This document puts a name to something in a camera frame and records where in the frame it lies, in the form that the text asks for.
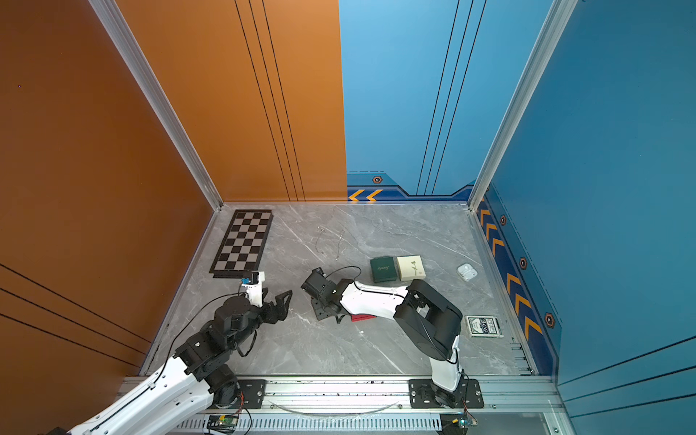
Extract red booklet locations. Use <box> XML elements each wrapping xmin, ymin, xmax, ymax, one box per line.
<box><xmin>351</xmin><ymin>315</ymin><xmax>375</xmax><ymax>323</ymax></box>

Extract green booklet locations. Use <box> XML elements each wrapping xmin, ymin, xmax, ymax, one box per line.
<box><xmin>370</xmin><ymin>257</ymin><xmax>399</xmax><ymax>284</ymax></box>

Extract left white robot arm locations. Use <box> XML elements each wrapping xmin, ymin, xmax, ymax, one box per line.
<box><xmin>49</xmin><ymin>290</ymin><xmax>293</xmax><ymax>434</ymax></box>

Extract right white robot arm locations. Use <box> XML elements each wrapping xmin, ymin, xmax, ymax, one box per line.
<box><xmin>302</xmin><ymin>268</ymin><xmax>464</xmax><ymax>408</ymax></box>

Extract black white chessboard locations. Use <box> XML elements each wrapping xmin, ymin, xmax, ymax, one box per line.
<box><xmin>210</xmin><ymin>208</ymin><xmax>274</xmax><ymax>279</ymax></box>

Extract left circuit board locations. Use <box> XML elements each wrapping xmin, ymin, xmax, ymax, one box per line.
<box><xmin>206</xmin><ymin>414</ymin><xmax>239</xmax><ymax>434</ymax></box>

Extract circuit board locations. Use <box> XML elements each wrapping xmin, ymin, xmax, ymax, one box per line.
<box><xmin>437</xmin><ymin>413</ymin><xmax>479</xmax><ymax>435</ymax></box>
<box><xmin>206</xmin><ymin>414</ymin><xmax>239</xmax><ymax>434</ymax></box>

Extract clear plastic earphone case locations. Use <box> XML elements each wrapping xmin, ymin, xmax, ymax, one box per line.
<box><xmin>457</xmin><ymin>264</ymin><xmax>478</xmax><ymax>282</ymax></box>

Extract playing card deck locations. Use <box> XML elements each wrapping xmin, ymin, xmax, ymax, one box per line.
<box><xmin>465</xmin><ymin>315</ymin><xmax>503</xmax><ymax>338</ymax></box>

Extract right circuit board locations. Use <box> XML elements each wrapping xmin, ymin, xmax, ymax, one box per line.
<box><xmin>437</xmin><ymin>413</ymin><xmax>479</xmax><ymax>435</ymax></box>

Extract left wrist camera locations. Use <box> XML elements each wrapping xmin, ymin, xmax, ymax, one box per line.
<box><xmin>239</xmin><ymin>270</ymin><xmax>265</xmax><ymax>307</ymax></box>

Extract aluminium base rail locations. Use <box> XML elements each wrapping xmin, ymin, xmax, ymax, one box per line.
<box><xmin>129</xmin><ymin>374</ymin><xmax>567</xmax><ymax>420</ymax></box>

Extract aluminium corner post left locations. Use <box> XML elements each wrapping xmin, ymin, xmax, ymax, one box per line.
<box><xmin>89</xmin><ymin>0</ymin><xmax>224</xmax><ymax>212</ymax></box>

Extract aluminium corner post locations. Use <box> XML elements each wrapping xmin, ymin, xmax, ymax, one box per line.
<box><xmin>468</xmin><ymin>0</ymin><xmax>578</xmax><ymax>212</ymax></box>
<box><xmin>89</xmin><ymin>0</ymin><xmax>224</xmax><ymax>212</ymax></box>

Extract aluminium corner post right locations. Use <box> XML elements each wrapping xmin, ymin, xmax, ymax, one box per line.
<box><xmin>468</xmin><ymin>0</ymin><xmax>578</xmax><ymax>212</ymax></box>

